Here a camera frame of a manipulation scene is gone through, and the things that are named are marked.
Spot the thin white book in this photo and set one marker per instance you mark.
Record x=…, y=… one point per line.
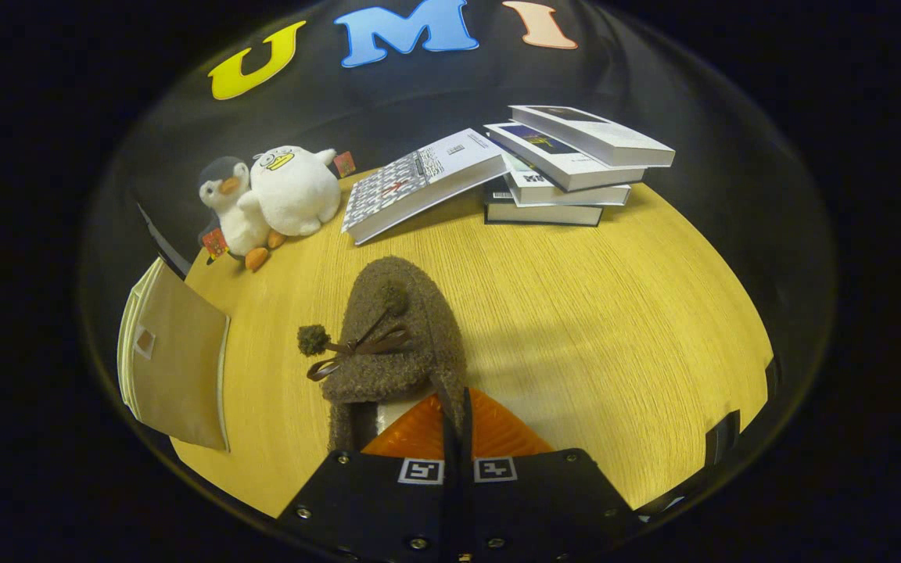
x=568, y=195

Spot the dark hardcover book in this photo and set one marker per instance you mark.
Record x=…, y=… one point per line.
x=544, y=214

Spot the black backdrop cloth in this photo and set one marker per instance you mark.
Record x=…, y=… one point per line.
x=435, y=86

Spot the beige fabric storage box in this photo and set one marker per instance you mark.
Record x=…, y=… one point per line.
x=177, y=367

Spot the black edge block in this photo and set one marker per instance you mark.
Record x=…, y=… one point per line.
x=771, y=379
x=723, y=438

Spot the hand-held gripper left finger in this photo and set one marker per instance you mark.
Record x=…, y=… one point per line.
x=388, y=508

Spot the white book with blue cover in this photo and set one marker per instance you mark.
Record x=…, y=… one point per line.
x=568, y=160

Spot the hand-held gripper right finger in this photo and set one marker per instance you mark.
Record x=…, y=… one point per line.
x=544, y=508

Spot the grey penguin plush toy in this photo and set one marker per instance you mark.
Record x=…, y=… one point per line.
x=235, y=211

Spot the grey patterned white book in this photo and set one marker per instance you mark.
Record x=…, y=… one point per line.
x=419, y=184

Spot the white duck plush toy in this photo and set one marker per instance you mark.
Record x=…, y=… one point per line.
x=294, y=191

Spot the brown fuzzy shoe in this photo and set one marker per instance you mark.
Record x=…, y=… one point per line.
x=411, y=313

